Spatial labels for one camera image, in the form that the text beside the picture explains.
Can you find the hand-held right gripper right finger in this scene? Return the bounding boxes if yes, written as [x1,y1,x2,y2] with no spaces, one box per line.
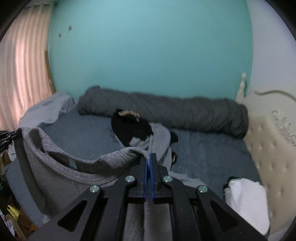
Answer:
[150,153,269,241]

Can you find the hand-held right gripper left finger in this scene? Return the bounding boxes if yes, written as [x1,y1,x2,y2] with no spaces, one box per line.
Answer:
[30,157,148,241]

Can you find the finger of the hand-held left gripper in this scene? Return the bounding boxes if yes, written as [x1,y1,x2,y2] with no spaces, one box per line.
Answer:
[0,129,23,142]

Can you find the grey knit sweater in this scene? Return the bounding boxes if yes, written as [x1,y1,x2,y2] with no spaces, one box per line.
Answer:
[14,126,176,241]

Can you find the light grey pants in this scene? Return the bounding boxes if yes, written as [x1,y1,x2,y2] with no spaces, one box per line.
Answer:
[129,122,173,173]

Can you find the light grey blanket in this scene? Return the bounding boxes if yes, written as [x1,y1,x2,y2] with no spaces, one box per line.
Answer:
[20,91,75,130]

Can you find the black jacket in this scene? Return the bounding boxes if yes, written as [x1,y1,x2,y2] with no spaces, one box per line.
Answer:
[111,110,179,165]

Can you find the yellow plastic item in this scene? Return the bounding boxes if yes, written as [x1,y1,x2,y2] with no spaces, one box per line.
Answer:
[6,200,22,218]

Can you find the pink curtain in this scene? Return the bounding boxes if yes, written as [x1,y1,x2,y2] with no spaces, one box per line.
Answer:
[0,5,56,130]

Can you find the dark grey rolled duvet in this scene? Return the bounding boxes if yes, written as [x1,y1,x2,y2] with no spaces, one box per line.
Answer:
[77,86,249,139]

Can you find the folded white garment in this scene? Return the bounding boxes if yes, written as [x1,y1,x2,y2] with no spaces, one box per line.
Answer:
[224,177,271,235]

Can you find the cream tufted headboard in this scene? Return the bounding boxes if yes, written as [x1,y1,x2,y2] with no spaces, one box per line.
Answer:
[244,89,296,237]

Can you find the wooden window frame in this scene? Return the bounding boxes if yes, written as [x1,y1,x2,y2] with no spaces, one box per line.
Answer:
[45,50,57,94]

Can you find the cream bed post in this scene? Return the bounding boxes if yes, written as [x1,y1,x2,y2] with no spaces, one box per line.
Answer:
[236,72,247,105]

